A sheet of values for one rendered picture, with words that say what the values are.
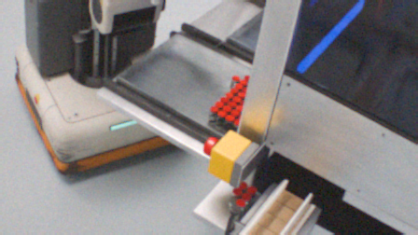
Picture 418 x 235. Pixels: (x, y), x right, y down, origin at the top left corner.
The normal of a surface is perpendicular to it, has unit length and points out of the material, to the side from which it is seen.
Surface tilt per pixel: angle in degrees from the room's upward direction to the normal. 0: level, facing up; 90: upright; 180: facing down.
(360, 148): 90
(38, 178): 0
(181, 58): 0
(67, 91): 0
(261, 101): 90
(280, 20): 90
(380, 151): 90
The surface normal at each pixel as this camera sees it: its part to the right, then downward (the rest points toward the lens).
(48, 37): 0.50, 0.63
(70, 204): 0.13, -0.74
